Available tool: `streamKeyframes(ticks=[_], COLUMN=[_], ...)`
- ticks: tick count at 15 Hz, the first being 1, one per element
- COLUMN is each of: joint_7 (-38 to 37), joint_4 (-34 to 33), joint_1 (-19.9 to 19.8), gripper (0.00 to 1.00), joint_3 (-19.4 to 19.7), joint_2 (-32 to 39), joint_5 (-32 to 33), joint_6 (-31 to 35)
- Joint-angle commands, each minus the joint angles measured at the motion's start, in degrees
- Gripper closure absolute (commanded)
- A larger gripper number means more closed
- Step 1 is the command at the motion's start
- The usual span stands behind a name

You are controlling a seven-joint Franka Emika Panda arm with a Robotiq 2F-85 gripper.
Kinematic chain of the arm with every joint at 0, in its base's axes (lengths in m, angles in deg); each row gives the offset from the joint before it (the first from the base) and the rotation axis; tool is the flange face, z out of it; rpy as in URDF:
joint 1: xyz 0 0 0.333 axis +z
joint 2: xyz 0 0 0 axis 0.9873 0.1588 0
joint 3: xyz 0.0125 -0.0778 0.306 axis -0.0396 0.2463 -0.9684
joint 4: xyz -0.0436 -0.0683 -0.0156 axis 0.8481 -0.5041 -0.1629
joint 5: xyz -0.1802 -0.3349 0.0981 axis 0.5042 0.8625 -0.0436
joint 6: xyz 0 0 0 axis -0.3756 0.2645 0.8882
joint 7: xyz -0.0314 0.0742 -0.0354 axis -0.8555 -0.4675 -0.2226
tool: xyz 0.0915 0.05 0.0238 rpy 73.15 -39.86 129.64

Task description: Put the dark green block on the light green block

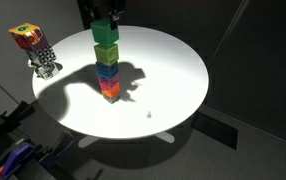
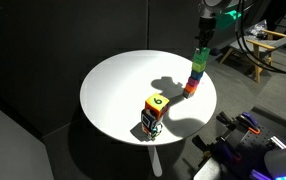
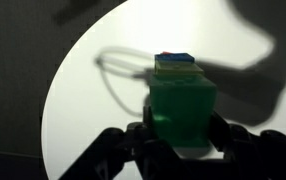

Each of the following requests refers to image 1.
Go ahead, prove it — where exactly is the orange block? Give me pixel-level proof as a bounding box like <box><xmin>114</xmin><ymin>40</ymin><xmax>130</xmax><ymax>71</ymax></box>
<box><xmin>99</xmin><ymin>81</ymin><xmax>121</xmax><ymax>99</ymax></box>

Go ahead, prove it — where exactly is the blue block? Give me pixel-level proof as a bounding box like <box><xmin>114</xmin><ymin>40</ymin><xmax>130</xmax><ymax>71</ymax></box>
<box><xmin>95</xmin><ymin>61</ymin><xmax>120</xmax><ymax>80</ymax></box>

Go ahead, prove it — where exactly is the light green block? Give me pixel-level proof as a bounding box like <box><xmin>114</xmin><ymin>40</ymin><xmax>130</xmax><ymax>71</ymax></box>
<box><xmin>93</xmin><ymin>43</ymin><xmax>120</xmax><ymax>67</ymax></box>

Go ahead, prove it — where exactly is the white table base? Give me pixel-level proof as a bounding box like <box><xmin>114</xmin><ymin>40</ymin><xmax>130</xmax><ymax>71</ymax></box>
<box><xmin>77</xmin><ymin>131</ymin><xmax>176</xmax><ymax>149</ymax></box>

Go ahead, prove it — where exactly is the grey block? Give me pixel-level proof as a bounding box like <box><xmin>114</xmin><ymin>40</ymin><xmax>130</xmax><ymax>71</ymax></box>
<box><xmin>102</xmin><ymin>91</ymin><xmax>122</xmax><ymax>105</ymax></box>

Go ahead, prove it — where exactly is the black white patterned cube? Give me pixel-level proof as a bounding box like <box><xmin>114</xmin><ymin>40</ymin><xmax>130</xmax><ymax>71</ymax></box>
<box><xmin>32</xmin><ymin>43</ymin><xmax>58</xmax><ymax>68</ymax></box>

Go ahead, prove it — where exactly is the purple clamp with orange tip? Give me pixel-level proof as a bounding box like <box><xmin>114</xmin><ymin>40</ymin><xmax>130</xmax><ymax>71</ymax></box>
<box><xmin>0</xmin><ymin>141</ymin><xmax>37</xmax><ymax>180</ymax></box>

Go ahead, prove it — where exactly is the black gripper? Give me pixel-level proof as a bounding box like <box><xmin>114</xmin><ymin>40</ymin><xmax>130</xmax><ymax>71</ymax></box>
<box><xmin>82</xmin><ymin>0</ymin><xmax>128</xmax><ymax>23</ymax></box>

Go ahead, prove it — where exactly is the dark green block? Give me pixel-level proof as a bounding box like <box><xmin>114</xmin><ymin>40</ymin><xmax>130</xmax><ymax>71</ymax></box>
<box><xmin>89</xmin><ymin>17</ymin><xmax>120</xmax><ymax>47</ymax></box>

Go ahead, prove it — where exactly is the purple block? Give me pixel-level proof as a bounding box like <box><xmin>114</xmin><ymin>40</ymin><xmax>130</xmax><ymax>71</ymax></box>
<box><xmin>97</xmin><ymin>73</ymin><xmax>120</xmax><ymax>89</ymax></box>

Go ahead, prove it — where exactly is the black metal stand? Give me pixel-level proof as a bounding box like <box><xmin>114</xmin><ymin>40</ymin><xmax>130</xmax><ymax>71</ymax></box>
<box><xmin>0</xmin><ymin>99</ymin><xmax>39</xmax><ymax>144</ymax></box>

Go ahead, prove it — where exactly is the multicolour cube with number six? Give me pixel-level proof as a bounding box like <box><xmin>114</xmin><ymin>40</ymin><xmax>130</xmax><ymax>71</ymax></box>
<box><xmin>8</xmin><ymin>22</ymin><xmax>45</xmax><ymax>53</ymax></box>

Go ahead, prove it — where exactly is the black clamp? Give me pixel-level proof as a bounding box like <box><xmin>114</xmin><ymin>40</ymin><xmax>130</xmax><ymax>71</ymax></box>
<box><xmin>38</xmin><ymin>131</ymin><xmax>79</xmax><ymax>168</ymax></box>

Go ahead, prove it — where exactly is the small white printed cube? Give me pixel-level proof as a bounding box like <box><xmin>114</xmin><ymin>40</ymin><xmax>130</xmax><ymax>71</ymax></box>
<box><xmin>35</xmin><ymin>62</ymin><xmax>59</xmax><ymax>81</ymax></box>

